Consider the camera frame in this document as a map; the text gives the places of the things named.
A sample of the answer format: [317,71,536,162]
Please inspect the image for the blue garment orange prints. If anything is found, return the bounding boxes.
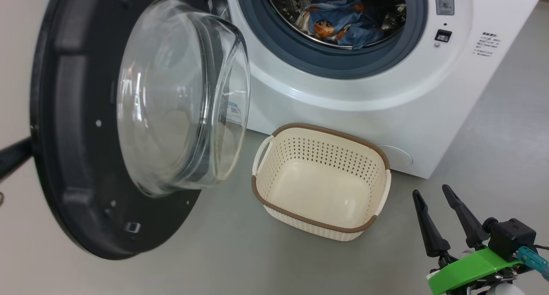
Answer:
[309,0,389,50]

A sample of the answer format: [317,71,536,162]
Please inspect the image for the teal right camera cable connector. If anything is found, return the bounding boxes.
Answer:
[516,246,549,280]

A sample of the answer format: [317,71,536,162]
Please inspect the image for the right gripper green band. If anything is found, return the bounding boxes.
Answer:
[412,184,522,295]

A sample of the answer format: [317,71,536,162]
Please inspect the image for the grey rubber door gasket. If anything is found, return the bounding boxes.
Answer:
[235,0,429,80]

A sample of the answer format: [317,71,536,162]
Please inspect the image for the perforated steel washer drum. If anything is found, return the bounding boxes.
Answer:
[262,0,407,50]

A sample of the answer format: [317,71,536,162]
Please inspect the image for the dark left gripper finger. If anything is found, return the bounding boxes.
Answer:
[0,136,33,182]

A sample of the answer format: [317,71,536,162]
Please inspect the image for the grey warning sticker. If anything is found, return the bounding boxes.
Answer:
[432,0,455,16]

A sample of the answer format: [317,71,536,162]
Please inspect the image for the white front-loading washing machine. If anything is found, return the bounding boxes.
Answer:
[206,0,547,179]

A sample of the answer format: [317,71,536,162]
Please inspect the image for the black washing machine door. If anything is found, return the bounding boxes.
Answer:
[29,0,251,260]

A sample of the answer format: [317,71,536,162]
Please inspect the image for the cream plastic basket brown rim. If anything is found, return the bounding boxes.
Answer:
[251,123,392,242]

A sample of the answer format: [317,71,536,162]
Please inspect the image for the round white filter cover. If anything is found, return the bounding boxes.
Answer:
[377,145,413,167]

